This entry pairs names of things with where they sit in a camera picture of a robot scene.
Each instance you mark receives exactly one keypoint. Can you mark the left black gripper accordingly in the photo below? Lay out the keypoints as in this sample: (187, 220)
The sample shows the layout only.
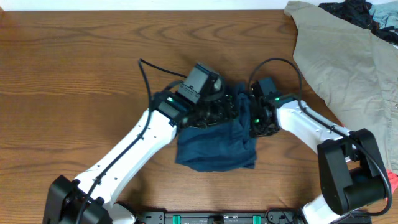
(224, 107)

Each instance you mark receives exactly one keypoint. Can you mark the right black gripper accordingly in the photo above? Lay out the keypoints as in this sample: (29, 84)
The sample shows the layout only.
(255, 111)

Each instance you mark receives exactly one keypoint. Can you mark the navy blue shorts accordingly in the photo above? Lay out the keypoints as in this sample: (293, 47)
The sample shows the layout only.
(223, 147)

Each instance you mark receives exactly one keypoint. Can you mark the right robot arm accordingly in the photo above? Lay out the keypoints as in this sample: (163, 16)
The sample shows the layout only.
(352, 173)

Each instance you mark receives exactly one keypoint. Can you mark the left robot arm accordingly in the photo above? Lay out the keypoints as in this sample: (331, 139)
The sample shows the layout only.
(199, 100)

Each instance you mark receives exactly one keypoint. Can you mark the khaki beige garment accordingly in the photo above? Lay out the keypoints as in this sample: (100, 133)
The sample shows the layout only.
(352, 70)

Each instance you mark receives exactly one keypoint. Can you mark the red garment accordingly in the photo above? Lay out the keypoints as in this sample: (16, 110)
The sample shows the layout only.
(393, 180)

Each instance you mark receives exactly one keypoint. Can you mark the black patterned garment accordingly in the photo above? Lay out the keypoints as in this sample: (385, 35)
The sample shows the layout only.
(357, 12)

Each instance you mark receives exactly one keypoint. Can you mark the light blue garment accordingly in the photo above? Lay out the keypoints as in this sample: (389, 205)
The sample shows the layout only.
(385, 15)

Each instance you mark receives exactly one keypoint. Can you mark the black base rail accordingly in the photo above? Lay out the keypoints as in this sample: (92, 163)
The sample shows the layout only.
(272, 216)

